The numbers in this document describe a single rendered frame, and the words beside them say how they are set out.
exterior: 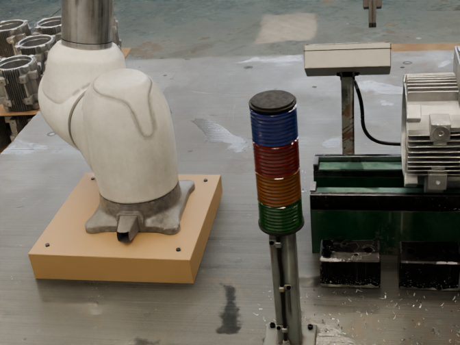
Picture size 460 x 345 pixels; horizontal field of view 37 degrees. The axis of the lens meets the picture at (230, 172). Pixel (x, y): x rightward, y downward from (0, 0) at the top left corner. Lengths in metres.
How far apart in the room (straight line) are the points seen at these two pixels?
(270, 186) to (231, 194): 0.57
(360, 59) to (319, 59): 0.08
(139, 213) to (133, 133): 0.16
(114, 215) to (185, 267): 0.18
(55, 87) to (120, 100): 0.22
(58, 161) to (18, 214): 0.22
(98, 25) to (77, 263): 0.45
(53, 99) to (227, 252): 0.46
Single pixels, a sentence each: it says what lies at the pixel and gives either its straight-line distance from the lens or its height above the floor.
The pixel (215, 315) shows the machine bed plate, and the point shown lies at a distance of 1.17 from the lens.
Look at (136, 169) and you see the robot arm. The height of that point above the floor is 0.98.
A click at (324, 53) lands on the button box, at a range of 1.40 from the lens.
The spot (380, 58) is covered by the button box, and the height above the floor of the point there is 1.06.
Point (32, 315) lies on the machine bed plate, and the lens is 1.26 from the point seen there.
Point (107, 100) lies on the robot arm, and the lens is 1.21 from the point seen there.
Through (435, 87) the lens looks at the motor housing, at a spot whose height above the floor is 1.11.
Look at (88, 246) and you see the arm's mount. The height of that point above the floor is 0.86.
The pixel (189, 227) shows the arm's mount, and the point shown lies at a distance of 1.29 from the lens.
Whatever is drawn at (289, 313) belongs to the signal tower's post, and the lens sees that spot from 1.05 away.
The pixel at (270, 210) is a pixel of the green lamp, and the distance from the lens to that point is 0.92.
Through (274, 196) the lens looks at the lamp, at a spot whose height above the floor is 1.09.
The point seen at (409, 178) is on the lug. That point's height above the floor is 0.96.
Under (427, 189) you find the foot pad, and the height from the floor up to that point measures 0.93.
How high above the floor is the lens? 1.58
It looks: 30 degrees down
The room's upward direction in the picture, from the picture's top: 6 degrees counter-clockwise
